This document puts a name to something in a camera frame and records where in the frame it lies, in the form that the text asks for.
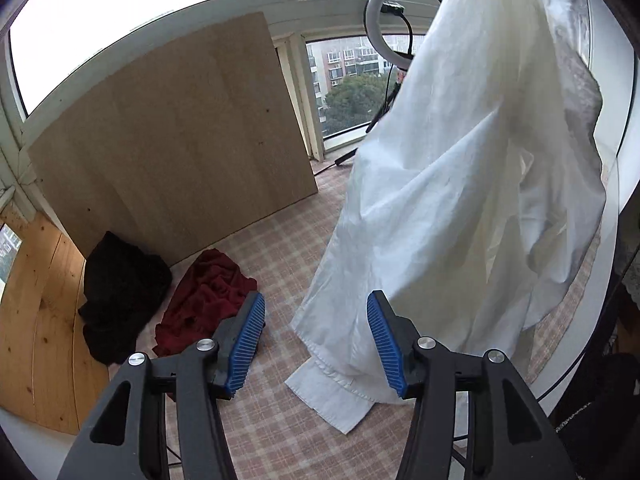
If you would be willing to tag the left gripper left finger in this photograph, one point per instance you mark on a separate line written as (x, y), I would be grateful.
(125, 437)

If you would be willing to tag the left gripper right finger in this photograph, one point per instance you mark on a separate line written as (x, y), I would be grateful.
(474, 411)

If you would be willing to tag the white shirt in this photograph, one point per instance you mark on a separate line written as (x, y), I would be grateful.
(471, 204)

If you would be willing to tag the dark red garment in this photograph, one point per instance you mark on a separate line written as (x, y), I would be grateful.
(213, 289)

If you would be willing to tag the pink plaid table cloth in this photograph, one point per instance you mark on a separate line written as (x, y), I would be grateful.
(270, 432)

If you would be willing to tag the black garment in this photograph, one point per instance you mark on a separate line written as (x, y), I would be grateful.
(124, 288)

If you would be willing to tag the pine wood board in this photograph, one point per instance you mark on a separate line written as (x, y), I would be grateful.
(47, 374)

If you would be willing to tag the light plywood board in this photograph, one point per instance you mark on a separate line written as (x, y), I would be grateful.
(186, 145)

